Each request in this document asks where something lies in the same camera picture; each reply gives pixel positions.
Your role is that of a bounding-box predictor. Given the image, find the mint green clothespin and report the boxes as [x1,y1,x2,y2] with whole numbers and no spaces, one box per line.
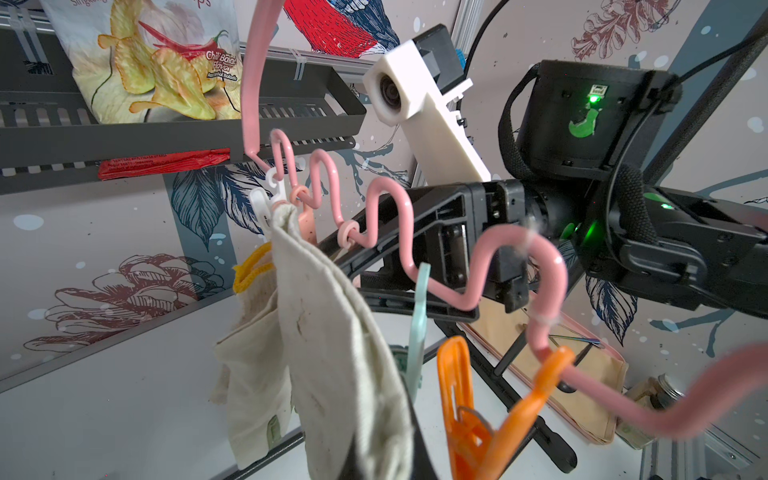
[391,263,431,403]

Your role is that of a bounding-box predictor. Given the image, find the pink clip hanger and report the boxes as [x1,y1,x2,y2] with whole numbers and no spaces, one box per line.
[239,0,768,480]

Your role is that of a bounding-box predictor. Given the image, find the silver spoon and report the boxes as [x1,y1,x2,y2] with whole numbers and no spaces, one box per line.
[549,334,604,349]

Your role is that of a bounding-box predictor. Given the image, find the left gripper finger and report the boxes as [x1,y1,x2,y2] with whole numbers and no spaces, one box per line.
[353,389,437,479]

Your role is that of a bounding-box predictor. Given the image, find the glass spice jar silver lid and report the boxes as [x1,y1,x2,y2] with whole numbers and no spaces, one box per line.
[616,373,686,450]

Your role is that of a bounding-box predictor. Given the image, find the black clothes rack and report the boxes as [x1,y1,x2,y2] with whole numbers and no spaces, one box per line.
[221,23,768,480]

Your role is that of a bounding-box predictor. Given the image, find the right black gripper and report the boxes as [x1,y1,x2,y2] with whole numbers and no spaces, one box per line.
[319,180,540,315]

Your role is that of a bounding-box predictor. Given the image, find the red cassava chips bag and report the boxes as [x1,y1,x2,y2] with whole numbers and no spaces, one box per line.
[38,0,244,182]

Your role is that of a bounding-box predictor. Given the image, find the green-striped leather glove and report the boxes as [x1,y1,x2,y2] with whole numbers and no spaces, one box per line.
[272,204,415,479]

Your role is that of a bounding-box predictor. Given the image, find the tan pink-edged placemat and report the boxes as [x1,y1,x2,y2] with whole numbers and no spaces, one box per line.
[461,296,631,446]

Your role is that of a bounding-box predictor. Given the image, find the orange clothespin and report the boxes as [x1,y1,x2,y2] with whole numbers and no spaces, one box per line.
[435,334,577,480]

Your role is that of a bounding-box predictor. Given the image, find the dark wall basket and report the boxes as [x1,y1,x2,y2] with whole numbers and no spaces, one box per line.
[1,28,367,195]

